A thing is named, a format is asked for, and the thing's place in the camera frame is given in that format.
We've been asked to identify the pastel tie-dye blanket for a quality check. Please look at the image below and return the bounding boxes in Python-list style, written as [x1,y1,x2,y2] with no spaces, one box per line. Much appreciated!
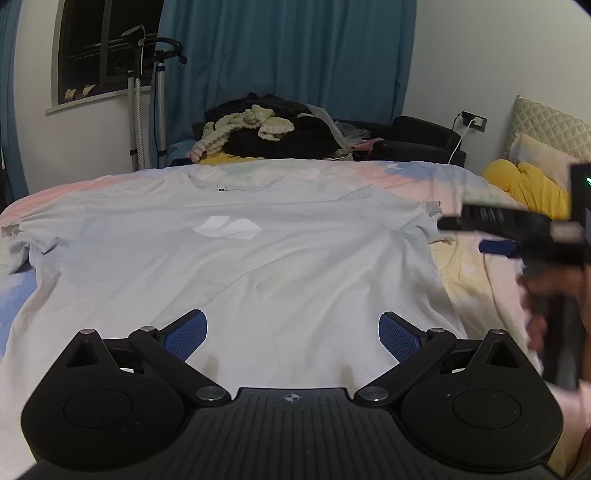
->
[0,157,591,480]

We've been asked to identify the narrow blue curtain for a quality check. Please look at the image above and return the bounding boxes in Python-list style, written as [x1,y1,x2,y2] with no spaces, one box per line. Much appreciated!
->
[0,0,30,202]

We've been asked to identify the standing garment steamer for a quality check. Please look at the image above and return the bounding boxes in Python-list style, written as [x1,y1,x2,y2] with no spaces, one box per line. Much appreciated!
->
[119,27,188,171]

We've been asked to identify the wide blue curtain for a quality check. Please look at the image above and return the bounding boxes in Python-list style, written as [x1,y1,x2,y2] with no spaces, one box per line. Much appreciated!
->
[157,0,417,161]

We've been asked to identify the white charger cable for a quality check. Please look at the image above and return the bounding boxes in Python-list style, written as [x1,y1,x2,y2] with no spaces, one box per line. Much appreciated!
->
[447,119,476,163]

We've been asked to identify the fluffy pale green garment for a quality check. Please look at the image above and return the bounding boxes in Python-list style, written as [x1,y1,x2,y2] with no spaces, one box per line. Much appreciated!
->
[187,104,297,163]

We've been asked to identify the pile of black clothes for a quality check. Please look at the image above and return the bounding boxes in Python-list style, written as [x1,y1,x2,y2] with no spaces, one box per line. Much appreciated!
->
[203,92,354,160]

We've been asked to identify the black sofa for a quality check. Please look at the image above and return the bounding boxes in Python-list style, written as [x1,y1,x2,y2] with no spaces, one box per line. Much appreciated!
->
[365,115,467,165]

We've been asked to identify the yellow cloth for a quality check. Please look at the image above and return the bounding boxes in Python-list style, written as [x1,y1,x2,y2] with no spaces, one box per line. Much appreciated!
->
[199,154,267,167]

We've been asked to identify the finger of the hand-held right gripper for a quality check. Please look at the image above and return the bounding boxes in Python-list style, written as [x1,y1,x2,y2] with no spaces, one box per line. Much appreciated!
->
[436,203,526,234]
[478,237,526,260]

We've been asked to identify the quilted beige pillow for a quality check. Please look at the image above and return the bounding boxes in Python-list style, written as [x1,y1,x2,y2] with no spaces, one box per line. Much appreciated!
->
[502,95,591,163]

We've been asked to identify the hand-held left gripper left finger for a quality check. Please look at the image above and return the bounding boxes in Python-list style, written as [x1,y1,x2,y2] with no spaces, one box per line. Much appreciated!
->
[60,309,232,407]

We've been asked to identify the pastel pillow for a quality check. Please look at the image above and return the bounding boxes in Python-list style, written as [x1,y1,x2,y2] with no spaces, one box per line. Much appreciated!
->
[508,133,591,179]

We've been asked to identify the light grey t-shirt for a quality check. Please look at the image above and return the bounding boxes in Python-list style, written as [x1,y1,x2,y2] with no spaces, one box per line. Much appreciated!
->
[0,165,468,467]

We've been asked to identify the person's right hand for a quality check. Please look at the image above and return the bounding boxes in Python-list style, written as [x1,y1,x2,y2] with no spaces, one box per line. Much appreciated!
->
[516,265,591,354]

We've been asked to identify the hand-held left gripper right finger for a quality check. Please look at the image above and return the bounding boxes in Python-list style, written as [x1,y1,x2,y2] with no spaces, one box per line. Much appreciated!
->
[353,312,527,407]

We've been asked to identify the dark window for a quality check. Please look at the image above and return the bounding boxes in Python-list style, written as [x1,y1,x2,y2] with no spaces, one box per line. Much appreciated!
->
[46,0,165,116]

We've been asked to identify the black wall socket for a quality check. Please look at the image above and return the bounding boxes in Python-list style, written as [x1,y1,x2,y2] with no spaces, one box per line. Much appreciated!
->
[461,111,489,134]

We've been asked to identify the clear plastic bag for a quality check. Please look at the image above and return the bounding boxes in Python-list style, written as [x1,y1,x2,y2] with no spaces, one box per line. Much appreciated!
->
[335,121,371,149]

